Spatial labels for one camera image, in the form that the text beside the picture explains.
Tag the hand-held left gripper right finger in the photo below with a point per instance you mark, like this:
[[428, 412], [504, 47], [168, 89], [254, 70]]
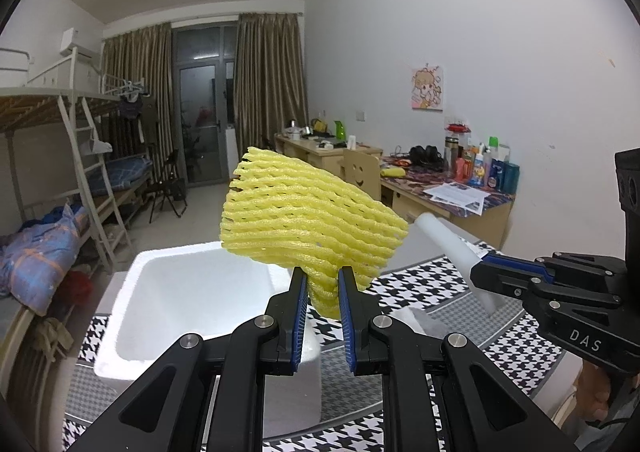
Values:
[[347, 327]]

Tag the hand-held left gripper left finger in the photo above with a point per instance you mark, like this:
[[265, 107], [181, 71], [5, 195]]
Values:
[[300, 322]]

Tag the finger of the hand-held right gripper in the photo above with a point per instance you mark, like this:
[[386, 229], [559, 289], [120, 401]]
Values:
[[520, 266], [500, 279]]

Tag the yellow foam net sleeve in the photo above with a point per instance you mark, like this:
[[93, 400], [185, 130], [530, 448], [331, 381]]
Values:
[[310, 212]]

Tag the white foam box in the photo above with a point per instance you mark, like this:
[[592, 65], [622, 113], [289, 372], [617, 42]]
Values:
[[150, 292]]

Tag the person's right hand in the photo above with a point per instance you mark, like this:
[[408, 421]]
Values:
[[597, 392]]

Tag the wooden desk with patterned cover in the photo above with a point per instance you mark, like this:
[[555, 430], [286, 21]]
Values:
[[480, 227]]

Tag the black white houndstooth cloth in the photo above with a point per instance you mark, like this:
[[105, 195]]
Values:
[[425, 282]]

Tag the printed paper sheets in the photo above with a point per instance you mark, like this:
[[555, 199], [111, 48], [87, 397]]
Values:
[[460, 197]]

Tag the row of toiletry bottles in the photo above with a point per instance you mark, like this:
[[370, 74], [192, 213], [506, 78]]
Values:
[[490, 171]]

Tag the black headphones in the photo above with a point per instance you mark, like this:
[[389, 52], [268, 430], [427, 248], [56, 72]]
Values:
[[425, 156]]

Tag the yellow cloth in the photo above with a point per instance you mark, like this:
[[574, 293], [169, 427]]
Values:
[[392, 171]]

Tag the wooden chair with cutouts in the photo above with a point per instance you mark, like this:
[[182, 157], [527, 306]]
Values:
[[357, 171]]

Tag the light wooden desk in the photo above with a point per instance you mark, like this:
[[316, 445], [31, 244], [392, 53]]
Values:
[[310, 159]]

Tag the black folding chair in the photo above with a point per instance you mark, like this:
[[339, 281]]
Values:
[[170, 187]]

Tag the metal kettle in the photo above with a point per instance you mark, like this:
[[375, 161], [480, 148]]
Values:
[[294, 130]]

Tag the green jug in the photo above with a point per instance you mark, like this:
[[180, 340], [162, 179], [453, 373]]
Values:
[[340, 130]]

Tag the red plastic bag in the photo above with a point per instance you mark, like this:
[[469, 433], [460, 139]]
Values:
[[79, 288]]

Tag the white bed ladder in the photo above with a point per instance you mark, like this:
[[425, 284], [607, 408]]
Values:
[[95, 227]]

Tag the blue checked mattress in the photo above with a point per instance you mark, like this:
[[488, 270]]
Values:
[[125, 171]]

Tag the glass balcony door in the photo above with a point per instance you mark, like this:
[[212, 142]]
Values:
[[200, 96]]

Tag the brown curtain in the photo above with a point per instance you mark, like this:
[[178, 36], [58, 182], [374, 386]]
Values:
[[135, 81], [270, 76]]

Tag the beige knotted cloth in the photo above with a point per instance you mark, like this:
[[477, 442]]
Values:
[[52, 337]]

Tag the blue plaid quilt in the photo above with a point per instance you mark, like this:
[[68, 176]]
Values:
[[45, 252]]

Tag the dark hanging clothes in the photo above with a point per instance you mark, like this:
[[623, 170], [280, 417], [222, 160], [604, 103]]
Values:
[[132, 109]]

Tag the white metal bunk bed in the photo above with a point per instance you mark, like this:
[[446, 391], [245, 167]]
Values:
[[110, 99], [30, 106]]

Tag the white air conditioner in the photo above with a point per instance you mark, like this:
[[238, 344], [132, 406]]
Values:
[[75, 41]]

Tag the cartoon wall poster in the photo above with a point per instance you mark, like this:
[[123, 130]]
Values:
[[427, 86]]

